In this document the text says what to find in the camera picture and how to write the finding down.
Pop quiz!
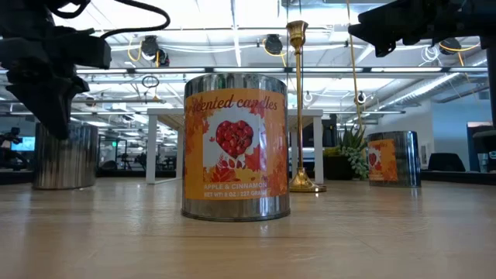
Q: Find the scented candle tin orange label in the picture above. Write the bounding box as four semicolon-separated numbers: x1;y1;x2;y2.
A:
33;122;100;191
366;130;422;189
181;72;291;222

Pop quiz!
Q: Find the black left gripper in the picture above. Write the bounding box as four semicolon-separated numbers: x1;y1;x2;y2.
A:
0;27;112;140

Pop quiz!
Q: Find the brass candlestick holder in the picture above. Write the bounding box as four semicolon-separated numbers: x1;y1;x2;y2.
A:
285;19;328;194

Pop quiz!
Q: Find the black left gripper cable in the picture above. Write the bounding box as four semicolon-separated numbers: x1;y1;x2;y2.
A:
48;0;172;40

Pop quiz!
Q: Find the yellow cable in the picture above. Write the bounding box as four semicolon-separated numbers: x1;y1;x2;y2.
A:
346;0;365;131

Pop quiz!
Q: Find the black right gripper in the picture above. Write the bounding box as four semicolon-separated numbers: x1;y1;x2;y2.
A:
348;0;441;58

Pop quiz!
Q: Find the potted succulent plant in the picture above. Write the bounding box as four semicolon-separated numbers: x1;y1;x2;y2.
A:
323;126;370;181

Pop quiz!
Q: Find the black ceiling cord reel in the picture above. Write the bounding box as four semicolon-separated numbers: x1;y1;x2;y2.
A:
139;34;160;60
264;33;284;56
439;36;463;56

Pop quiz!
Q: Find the black office chair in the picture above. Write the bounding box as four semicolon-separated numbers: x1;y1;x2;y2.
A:
427;152;467;173

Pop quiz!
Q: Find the computer monitor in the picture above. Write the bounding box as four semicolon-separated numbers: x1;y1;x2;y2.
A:
10;136;36;153

